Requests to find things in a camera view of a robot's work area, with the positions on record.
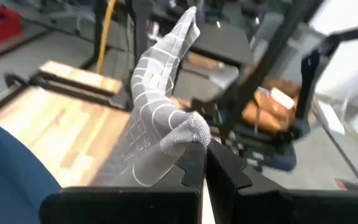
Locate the grey checked towel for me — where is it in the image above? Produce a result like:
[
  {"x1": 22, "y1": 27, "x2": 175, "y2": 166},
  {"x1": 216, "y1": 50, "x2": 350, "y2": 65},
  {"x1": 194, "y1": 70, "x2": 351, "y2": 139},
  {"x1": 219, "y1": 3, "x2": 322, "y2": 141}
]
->
[{"x1": 88, "y1": 5, "x2": 213, "y2": 188}]

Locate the black side desk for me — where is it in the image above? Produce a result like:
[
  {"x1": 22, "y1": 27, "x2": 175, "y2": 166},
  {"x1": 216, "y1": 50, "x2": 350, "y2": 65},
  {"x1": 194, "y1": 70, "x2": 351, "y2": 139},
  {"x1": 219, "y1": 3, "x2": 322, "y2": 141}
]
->
[{"x1": 191, "y1": 21, "x2": 255, "y2": 68}]

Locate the navy blue fabric bin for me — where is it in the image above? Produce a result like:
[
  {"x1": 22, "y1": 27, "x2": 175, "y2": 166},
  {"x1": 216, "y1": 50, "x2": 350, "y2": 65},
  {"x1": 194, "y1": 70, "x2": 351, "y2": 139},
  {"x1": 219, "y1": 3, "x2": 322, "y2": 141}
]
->
[{"x1": 0, "y1": 123, "x2": 63, "y2": 224}]

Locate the brown leather bag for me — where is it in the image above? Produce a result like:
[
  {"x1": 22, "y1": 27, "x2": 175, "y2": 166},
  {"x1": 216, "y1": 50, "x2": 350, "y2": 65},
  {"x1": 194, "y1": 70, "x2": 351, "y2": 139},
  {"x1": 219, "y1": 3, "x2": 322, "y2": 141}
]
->
[{"x1": 241, "y1": 78, "x2": 301, "y2": 135}]

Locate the black diagonal metal post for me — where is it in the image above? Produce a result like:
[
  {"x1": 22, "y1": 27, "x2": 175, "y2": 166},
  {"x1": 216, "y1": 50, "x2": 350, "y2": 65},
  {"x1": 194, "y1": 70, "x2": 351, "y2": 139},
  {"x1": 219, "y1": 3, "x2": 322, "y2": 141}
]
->
[{"x1": 221, "y1": 0, "x2": 326, "y2": 144}]

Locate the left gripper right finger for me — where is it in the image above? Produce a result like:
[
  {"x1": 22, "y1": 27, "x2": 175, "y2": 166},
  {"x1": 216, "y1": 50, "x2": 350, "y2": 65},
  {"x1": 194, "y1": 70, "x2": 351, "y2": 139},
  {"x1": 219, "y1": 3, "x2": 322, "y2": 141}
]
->
[{"x1": 206, "y1": 139, "x2": 358, "y2": 224}]

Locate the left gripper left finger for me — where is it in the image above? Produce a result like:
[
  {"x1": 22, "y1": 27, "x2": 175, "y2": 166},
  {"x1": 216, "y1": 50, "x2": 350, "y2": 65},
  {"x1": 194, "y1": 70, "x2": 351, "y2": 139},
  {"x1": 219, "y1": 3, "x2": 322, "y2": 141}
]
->
[{"x1": 39, "y1": 142, "x2": 205, "y2": 224}]

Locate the thick yellow cable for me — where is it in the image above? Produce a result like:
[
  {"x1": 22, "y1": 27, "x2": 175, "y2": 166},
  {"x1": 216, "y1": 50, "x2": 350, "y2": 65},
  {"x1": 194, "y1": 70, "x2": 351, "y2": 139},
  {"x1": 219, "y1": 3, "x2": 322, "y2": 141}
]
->
[{"x1": 96, "y1": 0, "x2": 118, "y2": 75}]

